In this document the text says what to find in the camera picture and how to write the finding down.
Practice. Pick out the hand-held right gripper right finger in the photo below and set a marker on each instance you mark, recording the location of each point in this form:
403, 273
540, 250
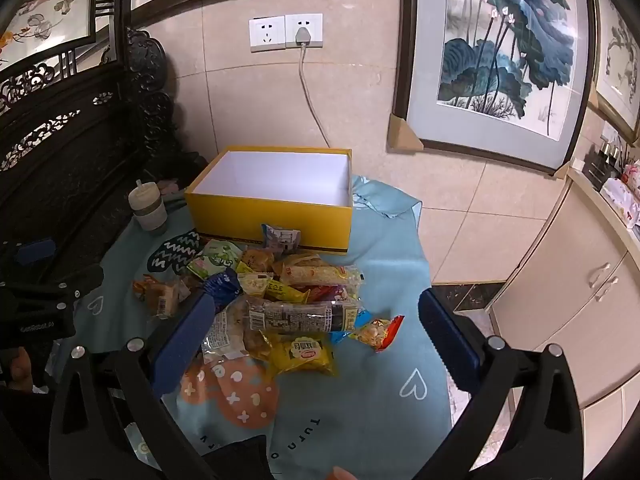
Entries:
445, 330

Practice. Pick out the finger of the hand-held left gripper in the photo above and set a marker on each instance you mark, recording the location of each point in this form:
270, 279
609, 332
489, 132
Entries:
75, 280
35, 252

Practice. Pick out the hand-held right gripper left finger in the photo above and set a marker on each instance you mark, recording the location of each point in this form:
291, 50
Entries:
185, 330

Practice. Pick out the white clear snack packet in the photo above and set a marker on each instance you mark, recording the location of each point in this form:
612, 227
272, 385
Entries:
222, 335

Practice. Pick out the orange red chips packet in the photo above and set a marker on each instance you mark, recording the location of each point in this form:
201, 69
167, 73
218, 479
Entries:
377, 332

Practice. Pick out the pile of mixed snack packets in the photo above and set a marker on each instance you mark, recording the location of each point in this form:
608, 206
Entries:
280, 317

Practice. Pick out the yellow green snack packet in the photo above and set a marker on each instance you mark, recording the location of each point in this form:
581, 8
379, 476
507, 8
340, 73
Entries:
305, 355

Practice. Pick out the yellow cardboard box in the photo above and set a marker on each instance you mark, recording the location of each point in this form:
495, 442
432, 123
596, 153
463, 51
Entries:
280, 225

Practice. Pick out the person's left hand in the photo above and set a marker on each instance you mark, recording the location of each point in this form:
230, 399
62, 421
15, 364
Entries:
20, 367

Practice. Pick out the teal printed tablecloth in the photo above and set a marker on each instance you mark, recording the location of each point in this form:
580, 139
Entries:
375, 270

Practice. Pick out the beige lidded cup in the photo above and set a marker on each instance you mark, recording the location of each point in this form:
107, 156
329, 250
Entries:
147, 210

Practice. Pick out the dark carved wooden chair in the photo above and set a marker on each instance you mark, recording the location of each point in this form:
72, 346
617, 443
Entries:
75, 160

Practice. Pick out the beige cabinet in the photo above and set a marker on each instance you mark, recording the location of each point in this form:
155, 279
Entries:
560, 310

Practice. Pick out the small pink object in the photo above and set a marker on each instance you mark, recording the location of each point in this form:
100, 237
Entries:
170, 186

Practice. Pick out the cardboard corner protector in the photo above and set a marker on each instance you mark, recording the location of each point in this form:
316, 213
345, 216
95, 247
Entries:
402, 137
564, 170

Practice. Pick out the pink white packet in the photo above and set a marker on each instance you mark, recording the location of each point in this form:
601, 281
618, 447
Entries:
622, 200

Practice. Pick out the black desk organizer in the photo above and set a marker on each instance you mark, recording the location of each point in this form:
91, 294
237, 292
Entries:
602, 167

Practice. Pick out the painted fish and bird panel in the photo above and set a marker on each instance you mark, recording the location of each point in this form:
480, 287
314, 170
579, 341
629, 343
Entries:
45, 10

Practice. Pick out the framed lotus painting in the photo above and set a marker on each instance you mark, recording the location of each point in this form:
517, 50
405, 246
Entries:
500, 50

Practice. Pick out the grey power plug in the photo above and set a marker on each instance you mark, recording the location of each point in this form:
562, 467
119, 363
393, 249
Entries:
303, 35

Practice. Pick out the gold framed bird painting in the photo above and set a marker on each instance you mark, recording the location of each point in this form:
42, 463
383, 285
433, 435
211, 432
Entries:
620, 60

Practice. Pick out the white wall socket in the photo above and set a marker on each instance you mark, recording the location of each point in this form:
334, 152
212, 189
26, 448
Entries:
267, 34
305, 22

